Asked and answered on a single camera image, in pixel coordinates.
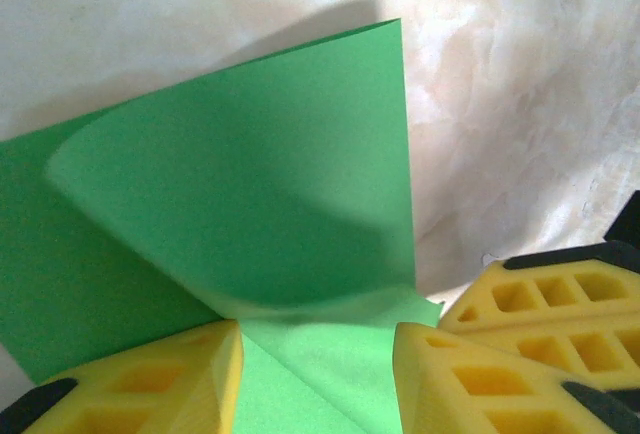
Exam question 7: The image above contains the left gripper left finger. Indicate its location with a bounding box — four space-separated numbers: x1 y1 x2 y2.
0 318 245 434

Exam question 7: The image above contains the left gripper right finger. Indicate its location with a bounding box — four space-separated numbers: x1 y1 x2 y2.
393 322 640 434

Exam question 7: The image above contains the green paper sheet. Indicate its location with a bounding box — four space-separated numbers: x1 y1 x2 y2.
0 17 445 434

